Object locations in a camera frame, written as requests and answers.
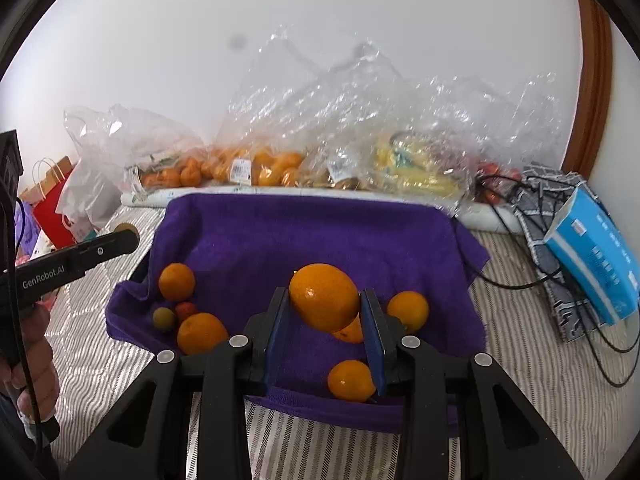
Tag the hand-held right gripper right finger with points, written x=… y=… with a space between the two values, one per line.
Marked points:
x=372 y=345

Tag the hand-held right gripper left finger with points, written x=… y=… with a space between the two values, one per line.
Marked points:
x=277 y=340

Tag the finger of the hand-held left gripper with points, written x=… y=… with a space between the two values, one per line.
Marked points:
x=112 y=247

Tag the orange mandarin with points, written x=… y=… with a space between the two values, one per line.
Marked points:
x=201 y=332
x=324 y=296
x=176 y=281
x=351 y=380
x=351 y=335
x=408 y=311

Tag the green mandarin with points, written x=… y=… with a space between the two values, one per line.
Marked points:
x=163 y=318

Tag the small red tomato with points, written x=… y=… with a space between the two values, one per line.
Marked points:
x=185 y=310

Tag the purple towel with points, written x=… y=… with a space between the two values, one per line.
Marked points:
x=300 y=230

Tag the person's left hand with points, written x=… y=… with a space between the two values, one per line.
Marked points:
x=40 y=355

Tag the purple plush toy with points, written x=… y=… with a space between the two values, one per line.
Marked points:
x=30 y=230

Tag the white plastic bag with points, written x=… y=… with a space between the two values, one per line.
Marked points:
x=90 y=195

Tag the red paper bag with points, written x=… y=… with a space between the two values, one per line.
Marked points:
x=47 y=215

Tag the clear bag of leafy mandarins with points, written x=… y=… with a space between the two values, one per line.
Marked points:
x=165 y=177

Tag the brown kraft paper bag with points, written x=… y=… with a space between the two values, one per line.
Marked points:
x=60 y=167

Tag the striped quilted mattress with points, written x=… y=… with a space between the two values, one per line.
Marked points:
x=525 y=385

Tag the clear bag of brown fruit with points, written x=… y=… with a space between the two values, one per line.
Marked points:
x=345 y=182

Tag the clear bag of yellow fruit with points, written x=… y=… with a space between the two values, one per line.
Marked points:
x=425 y=180

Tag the clear bag of red tomatoes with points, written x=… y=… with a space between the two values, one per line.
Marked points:
x=492 y=170

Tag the blue tissue box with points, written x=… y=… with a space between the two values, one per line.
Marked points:
x=590 y=260

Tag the grey patterned cloth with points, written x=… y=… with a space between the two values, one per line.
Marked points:
x=550 y=180

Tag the brown wooden door frame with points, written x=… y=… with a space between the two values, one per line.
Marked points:
x=592 y=85

